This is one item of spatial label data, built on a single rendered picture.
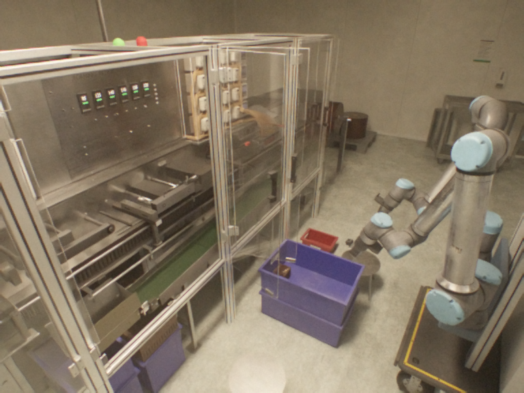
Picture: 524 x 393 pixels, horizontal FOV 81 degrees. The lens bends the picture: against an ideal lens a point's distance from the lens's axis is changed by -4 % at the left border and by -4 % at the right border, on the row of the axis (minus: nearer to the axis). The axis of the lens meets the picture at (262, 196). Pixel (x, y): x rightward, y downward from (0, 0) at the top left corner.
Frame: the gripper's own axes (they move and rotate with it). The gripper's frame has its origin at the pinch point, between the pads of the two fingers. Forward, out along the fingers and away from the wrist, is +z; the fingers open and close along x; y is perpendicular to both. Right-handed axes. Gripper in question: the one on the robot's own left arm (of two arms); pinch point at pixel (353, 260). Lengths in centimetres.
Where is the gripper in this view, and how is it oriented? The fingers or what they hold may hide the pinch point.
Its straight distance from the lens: 182.6
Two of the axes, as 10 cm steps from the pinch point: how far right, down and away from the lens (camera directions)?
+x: -6.9, 4.5, -5.7
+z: -2.2, 6.2, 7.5
